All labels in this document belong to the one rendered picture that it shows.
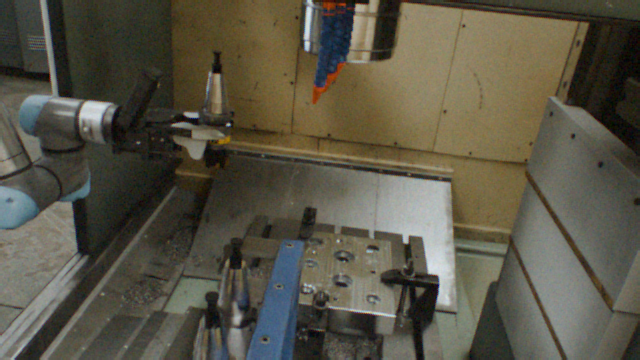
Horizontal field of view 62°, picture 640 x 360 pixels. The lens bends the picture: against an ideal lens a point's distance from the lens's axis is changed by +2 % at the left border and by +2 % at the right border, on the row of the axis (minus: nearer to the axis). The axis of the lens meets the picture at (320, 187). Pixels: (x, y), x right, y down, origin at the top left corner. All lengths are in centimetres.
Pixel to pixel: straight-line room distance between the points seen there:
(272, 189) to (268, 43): 53
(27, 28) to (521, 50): 474
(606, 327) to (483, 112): 124
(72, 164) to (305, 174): 112
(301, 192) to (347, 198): 17
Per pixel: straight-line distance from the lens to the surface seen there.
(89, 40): 148
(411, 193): 202
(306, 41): 85
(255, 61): 197
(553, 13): 59
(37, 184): 100
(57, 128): 105
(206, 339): 60
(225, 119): 94
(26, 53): 590
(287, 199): 195
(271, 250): 86
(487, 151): 208
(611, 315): 90
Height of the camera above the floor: 169
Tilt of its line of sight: 26 degrees down
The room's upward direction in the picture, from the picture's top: 6 degrees clockwise
